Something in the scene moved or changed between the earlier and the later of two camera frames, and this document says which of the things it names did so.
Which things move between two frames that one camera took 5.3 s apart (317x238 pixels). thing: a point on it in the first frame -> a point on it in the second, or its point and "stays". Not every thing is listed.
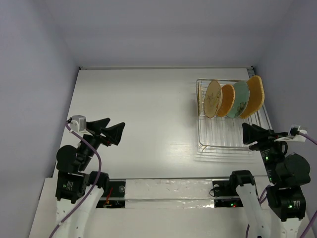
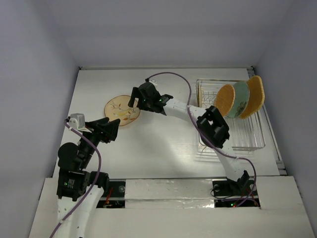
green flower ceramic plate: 240,100 stays
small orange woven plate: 228,98 stays
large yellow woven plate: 256,96 stays
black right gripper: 262,141 -> 141,95
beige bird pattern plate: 213,99 -> 117,107
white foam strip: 169,193 stays
